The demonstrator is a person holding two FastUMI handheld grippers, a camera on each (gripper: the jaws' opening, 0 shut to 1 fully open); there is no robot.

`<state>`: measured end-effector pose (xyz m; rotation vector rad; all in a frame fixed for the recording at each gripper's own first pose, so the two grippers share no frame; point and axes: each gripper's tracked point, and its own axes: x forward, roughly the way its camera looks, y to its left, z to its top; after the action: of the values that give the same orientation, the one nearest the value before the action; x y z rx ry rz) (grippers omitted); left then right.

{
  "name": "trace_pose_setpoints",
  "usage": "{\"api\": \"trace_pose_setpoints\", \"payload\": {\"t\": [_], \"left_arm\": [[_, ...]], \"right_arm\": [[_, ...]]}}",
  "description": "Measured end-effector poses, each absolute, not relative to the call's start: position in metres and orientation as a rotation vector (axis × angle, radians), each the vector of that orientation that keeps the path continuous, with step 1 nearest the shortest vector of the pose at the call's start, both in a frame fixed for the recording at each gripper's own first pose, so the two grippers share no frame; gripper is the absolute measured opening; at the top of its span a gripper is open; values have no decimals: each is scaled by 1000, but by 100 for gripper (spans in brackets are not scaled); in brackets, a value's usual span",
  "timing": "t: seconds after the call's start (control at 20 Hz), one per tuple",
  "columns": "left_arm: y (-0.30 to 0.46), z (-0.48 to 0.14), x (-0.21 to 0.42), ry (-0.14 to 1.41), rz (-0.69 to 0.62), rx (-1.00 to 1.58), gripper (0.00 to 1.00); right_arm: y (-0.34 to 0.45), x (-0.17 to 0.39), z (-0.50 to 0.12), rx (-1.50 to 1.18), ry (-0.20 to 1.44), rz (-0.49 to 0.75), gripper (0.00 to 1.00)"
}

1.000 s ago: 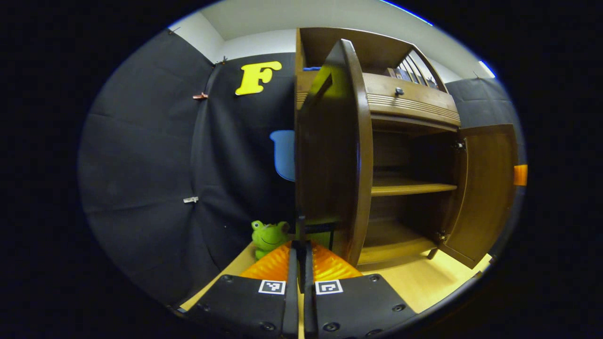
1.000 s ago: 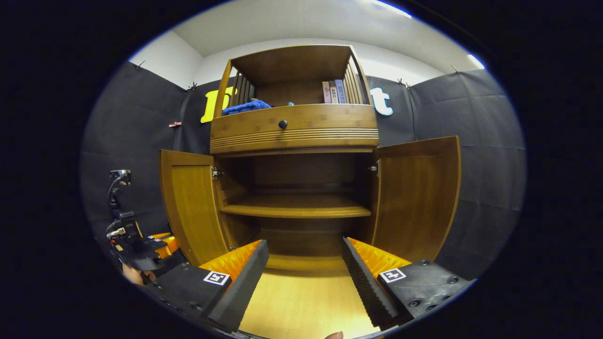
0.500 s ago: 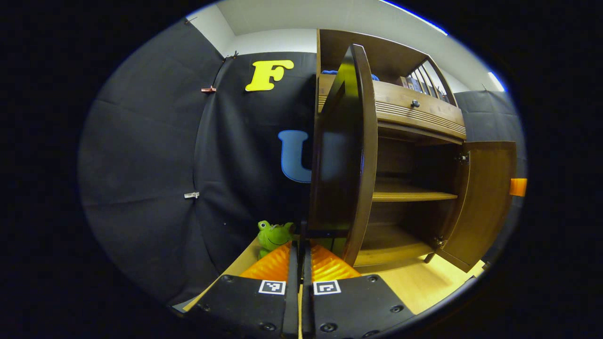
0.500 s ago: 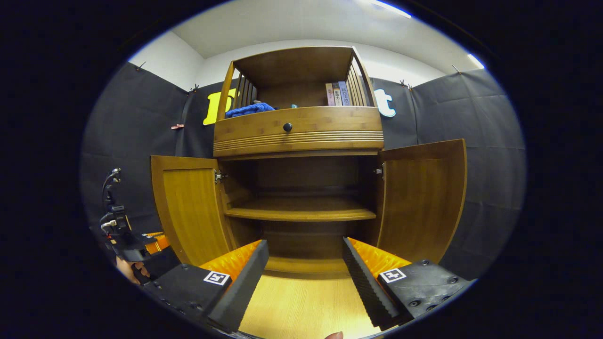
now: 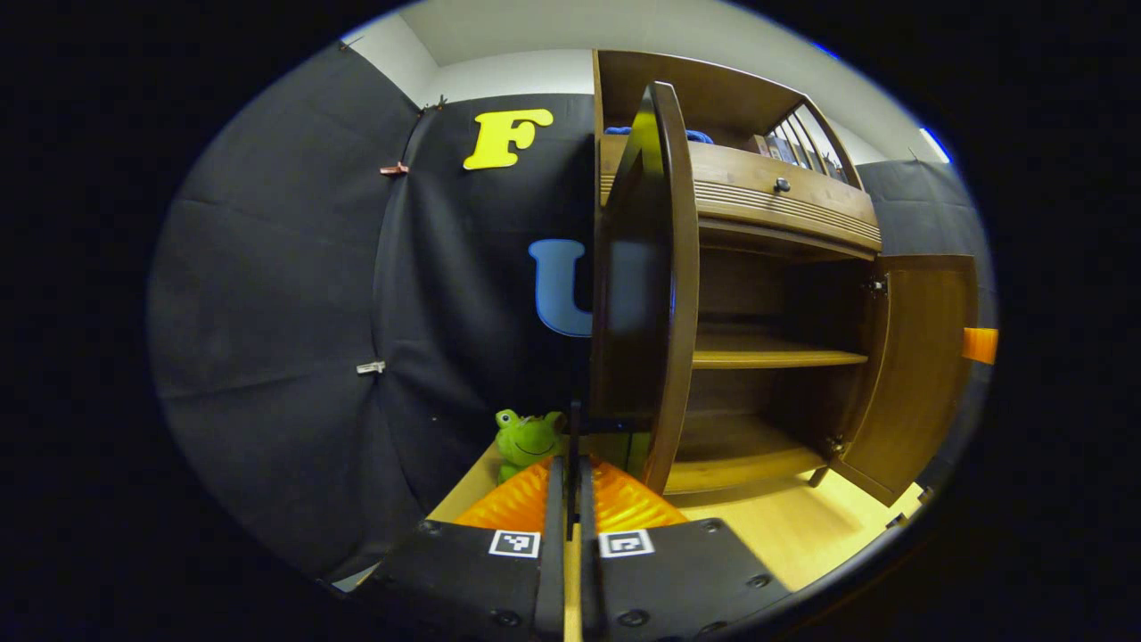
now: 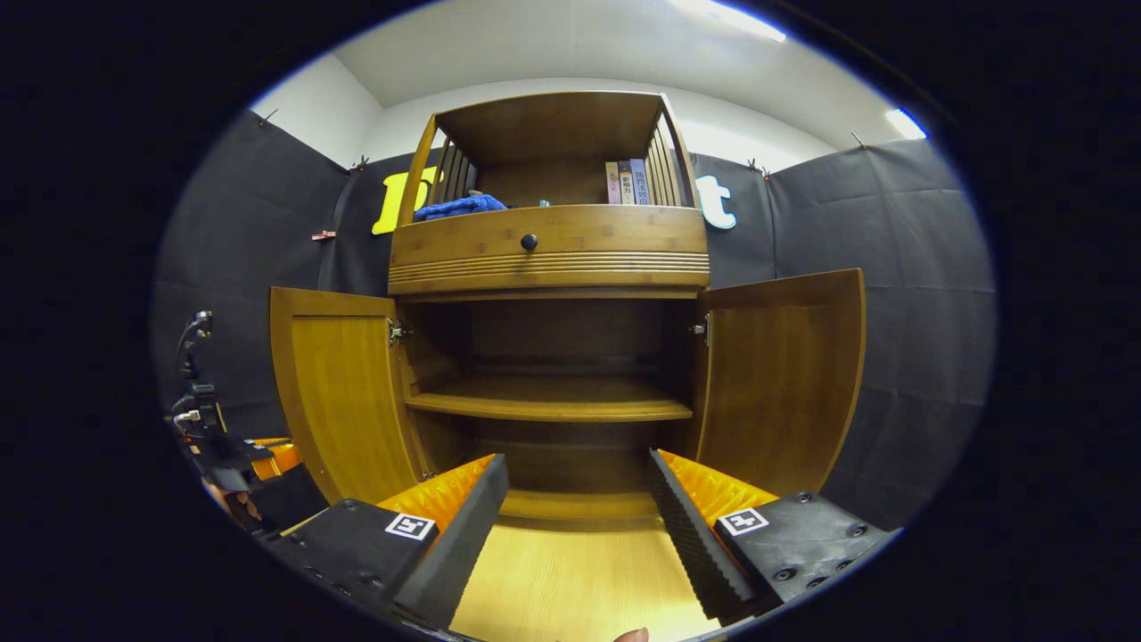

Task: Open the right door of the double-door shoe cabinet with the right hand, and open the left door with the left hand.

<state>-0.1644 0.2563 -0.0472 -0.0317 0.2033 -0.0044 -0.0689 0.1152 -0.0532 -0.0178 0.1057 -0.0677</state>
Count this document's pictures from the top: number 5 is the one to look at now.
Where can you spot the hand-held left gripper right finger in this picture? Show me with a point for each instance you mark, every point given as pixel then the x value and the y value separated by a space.
pixel 677 580

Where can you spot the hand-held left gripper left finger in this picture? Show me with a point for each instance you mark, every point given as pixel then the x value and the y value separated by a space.
pixel 463 580

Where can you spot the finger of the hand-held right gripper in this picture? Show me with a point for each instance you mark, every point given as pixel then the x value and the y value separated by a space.
pixel 980 346

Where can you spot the brown wooden cabinet door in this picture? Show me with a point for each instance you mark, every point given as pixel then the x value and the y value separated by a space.
pixel 642 285
pixel 918 366

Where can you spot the wooden double-door shoe cabinet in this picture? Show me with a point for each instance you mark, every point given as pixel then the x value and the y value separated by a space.
pixel 767 223

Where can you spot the wooden cabinet drawer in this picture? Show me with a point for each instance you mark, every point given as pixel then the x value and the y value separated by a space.
pixel 802 205

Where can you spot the green frog toy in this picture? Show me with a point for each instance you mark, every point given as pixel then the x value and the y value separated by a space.
pixel 526 441

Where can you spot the small ceiling light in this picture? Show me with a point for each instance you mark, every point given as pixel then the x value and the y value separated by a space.
pixel 934 144

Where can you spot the wooden inner shelf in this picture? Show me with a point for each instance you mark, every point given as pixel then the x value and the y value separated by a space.
pixel 767 355

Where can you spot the silver clip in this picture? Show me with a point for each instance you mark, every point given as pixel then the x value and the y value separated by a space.
pixel 371 366

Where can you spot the black backdrop cloth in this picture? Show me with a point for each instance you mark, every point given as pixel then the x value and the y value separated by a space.
pixel 285 312

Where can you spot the blue cloth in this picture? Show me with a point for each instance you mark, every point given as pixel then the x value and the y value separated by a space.
pixel 695 135

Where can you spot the copper clip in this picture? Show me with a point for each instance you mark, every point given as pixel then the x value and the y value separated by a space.
pixel 393 168

